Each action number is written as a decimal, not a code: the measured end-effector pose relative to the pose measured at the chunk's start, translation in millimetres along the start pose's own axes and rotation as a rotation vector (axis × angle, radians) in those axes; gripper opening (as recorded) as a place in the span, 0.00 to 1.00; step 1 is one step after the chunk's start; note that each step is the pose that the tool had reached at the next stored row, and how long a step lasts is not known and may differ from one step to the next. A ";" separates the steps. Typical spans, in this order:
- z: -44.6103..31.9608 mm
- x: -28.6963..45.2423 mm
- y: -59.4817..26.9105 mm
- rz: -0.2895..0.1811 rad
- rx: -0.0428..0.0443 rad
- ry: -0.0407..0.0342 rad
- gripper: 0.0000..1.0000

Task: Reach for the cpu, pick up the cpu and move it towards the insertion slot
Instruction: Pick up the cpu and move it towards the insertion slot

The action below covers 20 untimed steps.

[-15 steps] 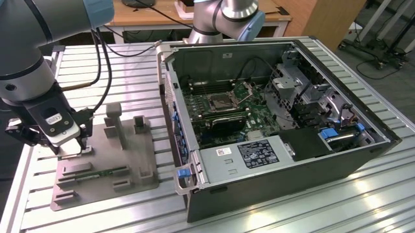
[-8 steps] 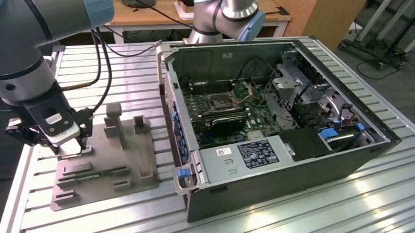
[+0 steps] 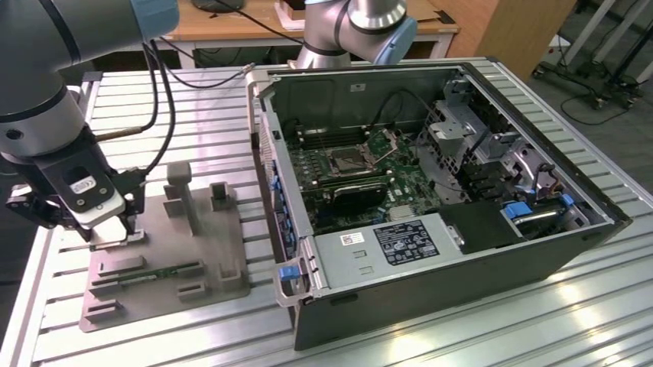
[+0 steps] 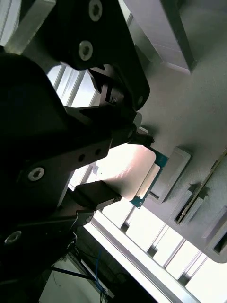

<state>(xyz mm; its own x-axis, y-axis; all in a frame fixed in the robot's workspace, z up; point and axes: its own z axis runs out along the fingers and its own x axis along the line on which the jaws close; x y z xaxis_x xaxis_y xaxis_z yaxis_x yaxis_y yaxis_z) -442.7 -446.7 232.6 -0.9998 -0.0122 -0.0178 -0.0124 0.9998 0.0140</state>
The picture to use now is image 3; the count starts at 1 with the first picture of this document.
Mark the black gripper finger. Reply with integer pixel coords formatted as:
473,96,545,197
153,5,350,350
6,185,97,244
119,182,149,236

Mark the black RAM slot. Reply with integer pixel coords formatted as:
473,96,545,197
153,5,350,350
298,135,372,144
294,127,370,135
301,139,373,148
297,131,370,140

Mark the CPU socket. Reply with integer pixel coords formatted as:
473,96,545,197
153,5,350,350
326,147,377,177

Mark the grey parts rack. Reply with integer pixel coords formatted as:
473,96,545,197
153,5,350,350
79,162,253,333

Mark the green RAM stick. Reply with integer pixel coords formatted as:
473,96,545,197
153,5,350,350
118,266,181,287

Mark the black graphics card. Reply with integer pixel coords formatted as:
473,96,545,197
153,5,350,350
318,179,389,217

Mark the grey power supply unit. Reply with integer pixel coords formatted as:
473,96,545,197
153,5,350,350
312,213,469,290

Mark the wooden desk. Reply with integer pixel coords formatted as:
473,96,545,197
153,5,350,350
153,0,464,70

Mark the metal socket cover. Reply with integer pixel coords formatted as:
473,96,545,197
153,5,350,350
365,128,401,161

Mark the small silver chipset heatsink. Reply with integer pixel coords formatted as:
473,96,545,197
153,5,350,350
390,206,422,221

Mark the green motherboard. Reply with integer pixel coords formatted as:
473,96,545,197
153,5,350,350
284,125,445,236

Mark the black monitor stand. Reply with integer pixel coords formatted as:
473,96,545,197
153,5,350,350
193,0,246,11

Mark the black open PC case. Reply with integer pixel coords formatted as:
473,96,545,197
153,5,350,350
245,60,633,352

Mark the metal drive cage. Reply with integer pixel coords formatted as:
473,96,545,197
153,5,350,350
418,78,517,192

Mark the black plastic air shroud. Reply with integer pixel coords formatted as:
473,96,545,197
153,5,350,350
438,200,531,255

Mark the blue disk carrier latch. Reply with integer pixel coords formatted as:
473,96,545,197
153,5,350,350
503,202,535,225

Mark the wooden cabinet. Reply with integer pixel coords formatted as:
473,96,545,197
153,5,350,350
477,0,581,81

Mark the black cable with brass plug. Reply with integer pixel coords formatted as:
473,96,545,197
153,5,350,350
95,40,161,139

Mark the thick black camera cable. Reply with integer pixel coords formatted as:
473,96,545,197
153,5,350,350
115,37,178,192

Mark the black looped cable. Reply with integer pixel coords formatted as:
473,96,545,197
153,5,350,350
370,89,434,129

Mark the coloured wire bundle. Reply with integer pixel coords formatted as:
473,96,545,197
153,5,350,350
531,164,563,200

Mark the metal frame on wheels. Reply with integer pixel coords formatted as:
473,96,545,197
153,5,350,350
533,0,653,112

